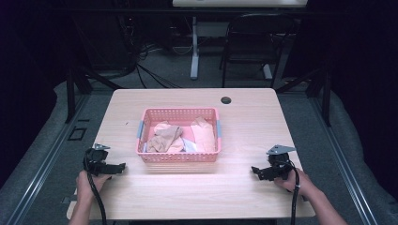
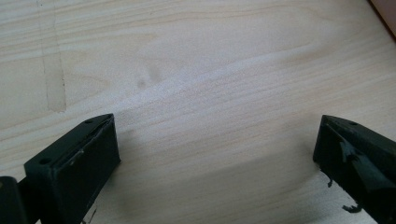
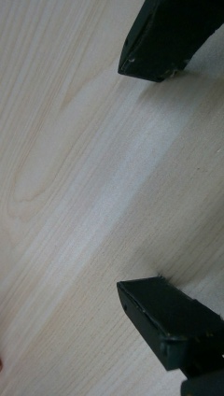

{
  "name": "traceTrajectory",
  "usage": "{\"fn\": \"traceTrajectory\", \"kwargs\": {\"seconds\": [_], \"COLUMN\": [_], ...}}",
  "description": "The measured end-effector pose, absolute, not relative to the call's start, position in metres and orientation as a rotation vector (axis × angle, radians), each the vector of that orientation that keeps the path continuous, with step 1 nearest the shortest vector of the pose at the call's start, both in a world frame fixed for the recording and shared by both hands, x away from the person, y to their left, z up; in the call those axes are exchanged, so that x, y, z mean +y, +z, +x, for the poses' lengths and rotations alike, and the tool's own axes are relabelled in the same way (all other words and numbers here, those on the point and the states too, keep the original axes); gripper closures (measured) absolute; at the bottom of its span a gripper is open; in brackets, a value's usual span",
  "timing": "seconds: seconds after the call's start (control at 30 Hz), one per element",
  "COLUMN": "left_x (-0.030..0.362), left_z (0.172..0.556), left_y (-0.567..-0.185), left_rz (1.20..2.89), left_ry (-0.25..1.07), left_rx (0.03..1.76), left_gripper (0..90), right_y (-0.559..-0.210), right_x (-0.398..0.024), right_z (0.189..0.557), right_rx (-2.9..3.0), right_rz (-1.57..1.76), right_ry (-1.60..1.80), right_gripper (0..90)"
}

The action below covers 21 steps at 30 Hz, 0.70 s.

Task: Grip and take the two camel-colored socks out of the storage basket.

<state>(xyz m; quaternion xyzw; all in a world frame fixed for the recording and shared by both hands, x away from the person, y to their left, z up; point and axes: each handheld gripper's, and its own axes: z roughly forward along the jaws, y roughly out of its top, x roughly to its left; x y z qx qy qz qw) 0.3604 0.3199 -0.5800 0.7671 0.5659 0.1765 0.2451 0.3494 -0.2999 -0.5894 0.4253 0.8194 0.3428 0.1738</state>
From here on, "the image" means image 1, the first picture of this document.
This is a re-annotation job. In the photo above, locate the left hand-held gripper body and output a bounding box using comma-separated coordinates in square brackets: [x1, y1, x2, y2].
[83, 142, 112, 176]

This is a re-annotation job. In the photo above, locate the black metal stand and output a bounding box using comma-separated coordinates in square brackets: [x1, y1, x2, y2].
[274, 60, 333, 128]
[64, 64, 124, 124]

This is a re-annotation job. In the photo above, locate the pale peach sock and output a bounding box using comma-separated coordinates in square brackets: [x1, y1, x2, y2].
[152, 120, 186, 154]

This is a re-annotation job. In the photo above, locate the peach folded cloth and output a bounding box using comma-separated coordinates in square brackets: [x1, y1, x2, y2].
[190, 115, 217, 154]

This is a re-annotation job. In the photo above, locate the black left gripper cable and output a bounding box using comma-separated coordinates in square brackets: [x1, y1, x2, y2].
[82, 153, 108, 225]

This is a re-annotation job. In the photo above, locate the tan sock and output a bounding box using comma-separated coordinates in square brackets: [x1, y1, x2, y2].
[145, 124, 184, 154]

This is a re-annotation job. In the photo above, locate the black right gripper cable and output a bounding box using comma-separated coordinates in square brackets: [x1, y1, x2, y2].
[287, 159, 301, 225]

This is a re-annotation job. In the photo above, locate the pink plastic basket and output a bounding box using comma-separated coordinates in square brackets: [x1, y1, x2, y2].
[135, 107, 222, 164]

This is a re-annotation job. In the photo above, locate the person's right hand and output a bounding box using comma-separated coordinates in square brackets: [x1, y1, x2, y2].
[273, 168, 317, 202]

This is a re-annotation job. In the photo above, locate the bundle of floor cables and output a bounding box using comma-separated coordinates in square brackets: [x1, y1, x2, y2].
[132, 41, 195, 90]

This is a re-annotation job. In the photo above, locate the white light blue cloth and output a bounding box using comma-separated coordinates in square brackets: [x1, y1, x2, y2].
[182, 138, 198, 154]

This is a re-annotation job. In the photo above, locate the person's left hand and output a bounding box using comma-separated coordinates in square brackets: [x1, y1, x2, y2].
[75, 170, 113, 204]

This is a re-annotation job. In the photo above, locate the white desk with legs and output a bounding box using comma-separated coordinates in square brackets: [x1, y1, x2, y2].
[171, 0, 310, 81]

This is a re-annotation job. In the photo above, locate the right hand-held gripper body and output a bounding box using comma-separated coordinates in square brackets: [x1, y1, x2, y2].
[266, 143, 297, 181]

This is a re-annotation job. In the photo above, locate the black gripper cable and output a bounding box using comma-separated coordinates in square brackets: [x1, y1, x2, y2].
[287, 159, 301, 225]
[82, 153, 108, 225]

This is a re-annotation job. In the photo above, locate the dark curtain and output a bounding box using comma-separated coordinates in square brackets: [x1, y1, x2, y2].
[0, 0, 74, 190]
[327, 0, 398, 203]

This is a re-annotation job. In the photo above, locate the black folding chair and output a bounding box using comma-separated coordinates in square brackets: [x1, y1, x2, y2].
[218, 12, 298, 89]

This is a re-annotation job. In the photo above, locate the metal floor rail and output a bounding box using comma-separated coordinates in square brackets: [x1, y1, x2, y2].
[309, 95, 379, 225]
[4, 93, 92, 225]

